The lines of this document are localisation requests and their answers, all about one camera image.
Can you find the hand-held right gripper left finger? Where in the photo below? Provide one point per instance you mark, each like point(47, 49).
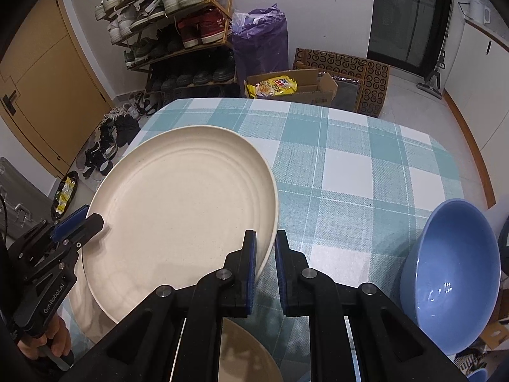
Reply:
point(249, 274)

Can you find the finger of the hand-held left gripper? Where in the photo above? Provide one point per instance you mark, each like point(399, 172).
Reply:
point(69, 219)
point(85, 229)

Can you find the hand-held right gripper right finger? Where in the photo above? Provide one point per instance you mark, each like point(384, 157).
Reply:
point(281, 274)

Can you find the large cream plate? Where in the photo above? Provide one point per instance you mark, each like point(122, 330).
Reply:
point(242, 354)
point(179, 215)

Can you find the person's left hand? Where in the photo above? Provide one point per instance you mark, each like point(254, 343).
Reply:
point(55, 338)

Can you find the dark dish of yellow packets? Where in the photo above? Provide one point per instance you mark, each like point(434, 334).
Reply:
point(65, 193)

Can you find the grey metal case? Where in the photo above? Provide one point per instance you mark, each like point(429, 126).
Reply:
point(24, 203)

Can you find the pile of dark sandals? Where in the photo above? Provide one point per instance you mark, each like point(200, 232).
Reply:
point(119, 127)

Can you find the teal checked tablecloth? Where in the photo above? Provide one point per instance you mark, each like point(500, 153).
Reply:
point(350, 175)

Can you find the wooden door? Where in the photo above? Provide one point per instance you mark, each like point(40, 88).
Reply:
point(47, 87)

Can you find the open cardboard box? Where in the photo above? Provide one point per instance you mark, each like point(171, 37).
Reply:
point(314, 95)

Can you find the yellow snack packet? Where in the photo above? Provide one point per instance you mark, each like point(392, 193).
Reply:
point(274, 86)

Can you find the silver foil bag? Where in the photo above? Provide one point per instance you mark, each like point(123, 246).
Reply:
point(350, 93)

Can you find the small brown cardboard box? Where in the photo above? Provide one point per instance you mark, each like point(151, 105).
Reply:
point(495, 332)

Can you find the purple plastic bag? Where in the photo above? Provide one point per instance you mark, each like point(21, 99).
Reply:
point(262, 47)

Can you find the wooden shoe rack with shoes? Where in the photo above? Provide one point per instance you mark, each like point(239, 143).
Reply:
point(199, 28)

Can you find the grey floor mop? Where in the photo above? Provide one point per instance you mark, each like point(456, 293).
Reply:
point(431, 83)

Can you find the white kitchen cabinet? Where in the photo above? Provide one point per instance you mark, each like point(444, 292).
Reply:
point(477, 87)

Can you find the black glass door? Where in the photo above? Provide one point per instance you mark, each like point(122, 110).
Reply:
point(409, 20)

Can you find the white electric kettle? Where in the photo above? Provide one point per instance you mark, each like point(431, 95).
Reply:
point(479, 8)

